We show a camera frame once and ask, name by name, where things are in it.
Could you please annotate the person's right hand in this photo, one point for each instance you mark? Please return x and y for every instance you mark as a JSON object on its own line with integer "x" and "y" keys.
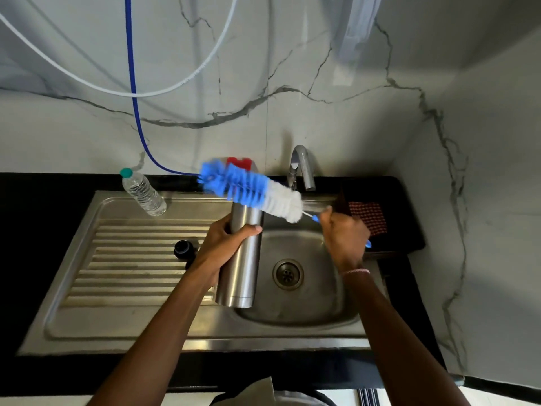
{"x": 344, "y": 241}

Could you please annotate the person's left hand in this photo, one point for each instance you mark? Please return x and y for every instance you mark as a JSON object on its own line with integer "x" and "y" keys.
{"x": 220, "y": 249}

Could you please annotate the steel flask bottle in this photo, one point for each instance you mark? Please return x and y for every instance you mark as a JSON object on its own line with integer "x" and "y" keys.
{"x": 241, "y": 270}

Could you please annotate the steel flask cup lid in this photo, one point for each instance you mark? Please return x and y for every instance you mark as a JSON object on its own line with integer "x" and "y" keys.
{"x": 190, "y": 263}

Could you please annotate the black flask stopper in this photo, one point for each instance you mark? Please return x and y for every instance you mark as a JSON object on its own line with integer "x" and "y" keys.
{"x": 184, "y": 249}

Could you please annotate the blue white bottle brush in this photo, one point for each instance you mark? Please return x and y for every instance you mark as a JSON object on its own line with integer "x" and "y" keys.
{"x": 253, "y": 192}

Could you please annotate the person's right forearm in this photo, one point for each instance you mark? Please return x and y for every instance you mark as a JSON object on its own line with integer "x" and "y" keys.
{"x": 401, "y": 342}

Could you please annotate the person's left forearm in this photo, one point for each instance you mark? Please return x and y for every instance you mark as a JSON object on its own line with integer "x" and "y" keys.
{"x": 152, "y": 346}

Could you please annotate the clear plastic water bottle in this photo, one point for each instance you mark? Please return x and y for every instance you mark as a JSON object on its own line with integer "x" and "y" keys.
{"x": 143, "y": 194}

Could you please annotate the red checkered cloth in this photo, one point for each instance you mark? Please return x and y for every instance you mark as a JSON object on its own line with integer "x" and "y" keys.
{"x": 370, "y": 217}

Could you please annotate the dark woven tray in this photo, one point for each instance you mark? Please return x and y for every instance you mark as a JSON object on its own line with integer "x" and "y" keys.
{"x": 405, "y": 224}

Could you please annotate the metal sink drain strainer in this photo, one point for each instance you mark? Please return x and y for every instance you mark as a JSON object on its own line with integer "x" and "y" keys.
{"x": 288, "y": 274}

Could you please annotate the chrome sink faucet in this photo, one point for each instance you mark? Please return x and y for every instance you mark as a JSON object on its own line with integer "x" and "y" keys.
{"x": 306, "y": 169}

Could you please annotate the red plastic brush holder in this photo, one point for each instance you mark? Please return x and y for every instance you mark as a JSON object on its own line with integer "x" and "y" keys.
{"x": 238, "y": 163}

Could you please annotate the stainless steel sink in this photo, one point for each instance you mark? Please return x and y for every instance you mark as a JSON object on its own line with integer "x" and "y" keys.
{"x": 105, "y": 325}

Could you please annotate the dark trousers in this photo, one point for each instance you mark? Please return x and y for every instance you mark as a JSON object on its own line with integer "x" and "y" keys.
{"x": 224, "y": 397}

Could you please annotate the dark striped floor grate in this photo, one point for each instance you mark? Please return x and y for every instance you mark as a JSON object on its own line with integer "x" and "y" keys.
{"x": 368, "y": 397}

